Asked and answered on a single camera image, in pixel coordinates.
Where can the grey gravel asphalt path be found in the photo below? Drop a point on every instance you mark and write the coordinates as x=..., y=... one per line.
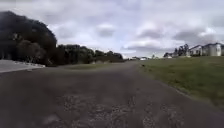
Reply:
x=103, y=96

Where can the trees beside house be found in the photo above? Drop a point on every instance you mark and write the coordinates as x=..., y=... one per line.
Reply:
x=180, y=50

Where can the grass field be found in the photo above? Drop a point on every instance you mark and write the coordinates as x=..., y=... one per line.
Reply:
x=190, y=71

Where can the large dark tree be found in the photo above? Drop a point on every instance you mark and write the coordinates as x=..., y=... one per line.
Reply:
x=23, y=38

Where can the white house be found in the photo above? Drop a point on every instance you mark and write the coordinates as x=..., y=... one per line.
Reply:
x=208, y=49

